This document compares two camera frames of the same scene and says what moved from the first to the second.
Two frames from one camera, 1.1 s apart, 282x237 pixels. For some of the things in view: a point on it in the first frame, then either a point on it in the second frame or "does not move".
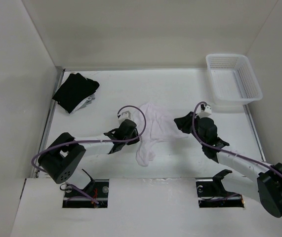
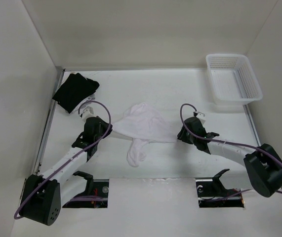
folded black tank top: [75, 88] does not move
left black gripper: [133, 141] → [104, 124]
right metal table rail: [255, 133] does not move
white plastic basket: [234, 80] does not move
